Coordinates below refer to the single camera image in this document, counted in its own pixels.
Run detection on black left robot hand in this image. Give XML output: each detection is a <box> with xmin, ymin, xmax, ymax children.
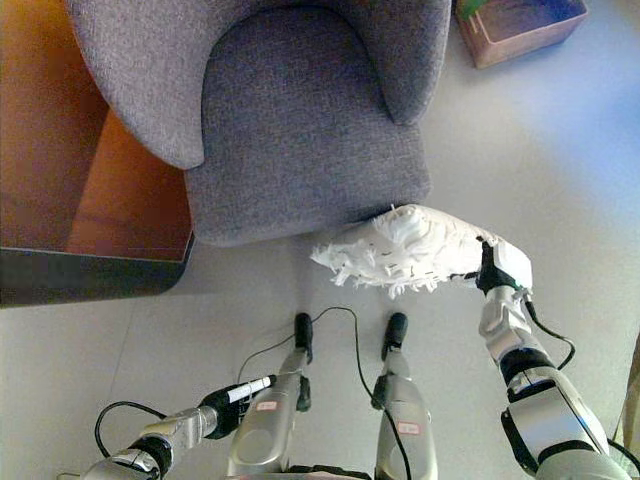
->
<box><xmin>198</xmin><ymin>374</ymin><xmax>278</xmax><ymax>441</ymax></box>

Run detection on green object in box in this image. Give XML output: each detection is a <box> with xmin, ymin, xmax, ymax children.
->
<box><xmin>458</xmin><ymin>0</ymin><xmax>489</xmax><ymax>21</ymax></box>

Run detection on pink storage box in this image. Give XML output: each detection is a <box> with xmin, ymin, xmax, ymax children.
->
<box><xmin>453</xmin><ymin>0</ymin><xmax>590</xmax><ymax>71</ymax></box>

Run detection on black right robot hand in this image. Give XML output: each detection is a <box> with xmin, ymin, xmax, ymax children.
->
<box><xmin>474</xmin><ymin>237</ymin><xmax>527</xmax><ymax>294</ymax></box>

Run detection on white fluffy duster mop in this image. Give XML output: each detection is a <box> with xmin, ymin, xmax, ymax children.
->
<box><xmin>309</xmin><ymin>203</ymin><xmax>533</xmax><ymax>301</ymax></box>

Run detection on silver robot leg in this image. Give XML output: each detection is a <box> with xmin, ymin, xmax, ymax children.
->
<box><xmin>372</xmin><ymin>312</ymin><xmax>432</xmax><ymax>480</ymax></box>
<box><xmin>225</xmin><ymin>312</ymin><xmax>314</xmax><ymax>480</ymax></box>

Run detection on silver left robot leg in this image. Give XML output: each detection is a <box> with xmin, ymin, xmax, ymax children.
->
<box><xmin>225</xmin><ymin>312</ymin><xmax>314</xmax><ymax>480</ymax></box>

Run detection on grey fabric armchair sofa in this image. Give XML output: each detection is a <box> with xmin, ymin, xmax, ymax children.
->
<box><xmin>63</xmin><ymin>0</ymin><xmax>454</xmax><ymax>250</ymax></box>

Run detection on silver right robot leg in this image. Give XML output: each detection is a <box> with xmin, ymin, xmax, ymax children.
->
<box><xmin>372</xmin><ymin>312</ymin><xmax>432</xmax><ymax>480</ymax></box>

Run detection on brown wooden cabinet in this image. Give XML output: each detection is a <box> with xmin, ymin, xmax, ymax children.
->
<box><xmin>0</xmin><ymin>0</ymin><xmax>197</xmax><ymax>309</ymax></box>

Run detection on robot legs with black feet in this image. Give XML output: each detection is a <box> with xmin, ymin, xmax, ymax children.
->
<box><xmin>236</xmin><ymin>306</ymin><xmax>413</xmax><ymax>480</ymax></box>

